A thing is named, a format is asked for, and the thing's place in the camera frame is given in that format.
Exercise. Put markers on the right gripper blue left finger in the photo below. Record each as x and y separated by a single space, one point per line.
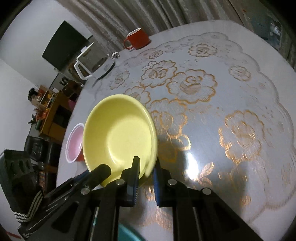
131 178

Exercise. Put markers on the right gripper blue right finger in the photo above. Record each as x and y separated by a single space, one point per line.
161 186

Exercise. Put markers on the yellow plastic bowl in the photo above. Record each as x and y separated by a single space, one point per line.
119 128

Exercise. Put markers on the red plastic cup bowl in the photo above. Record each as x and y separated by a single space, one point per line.
74 145

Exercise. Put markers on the teal rimmed plate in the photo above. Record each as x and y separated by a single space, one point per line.
126 233

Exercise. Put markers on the lace gold embroidered tablecloth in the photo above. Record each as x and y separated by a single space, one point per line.
223 122

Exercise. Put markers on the wooden shelf cabinet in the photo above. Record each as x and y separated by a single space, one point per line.
53 110

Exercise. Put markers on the white electric kettle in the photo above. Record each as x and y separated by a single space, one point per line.
93 63

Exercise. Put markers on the red ceramic mug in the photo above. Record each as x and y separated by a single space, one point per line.
136 39

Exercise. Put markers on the grey curtain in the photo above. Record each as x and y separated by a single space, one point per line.
110 21

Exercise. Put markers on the black wall television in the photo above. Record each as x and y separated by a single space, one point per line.
63 45

